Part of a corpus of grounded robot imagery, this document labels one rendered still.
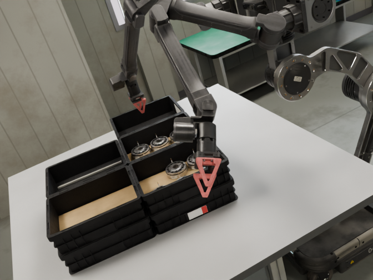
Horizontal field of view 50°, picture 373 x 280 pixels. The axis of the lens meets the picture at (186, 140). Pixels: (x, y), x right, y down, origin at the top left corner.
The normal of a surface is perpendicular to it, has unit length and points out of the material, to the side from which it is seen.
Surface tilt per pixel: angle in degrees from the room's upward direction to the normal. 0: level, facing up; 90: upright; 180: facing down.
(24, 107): 90
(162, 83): 90
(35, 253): 0
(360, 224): 0
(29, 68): 90
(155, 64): 90
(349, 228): 0
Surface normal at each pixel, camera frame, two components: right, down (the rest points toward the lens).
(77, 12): 0.40, 0.36
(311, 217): -0.26, -0.83
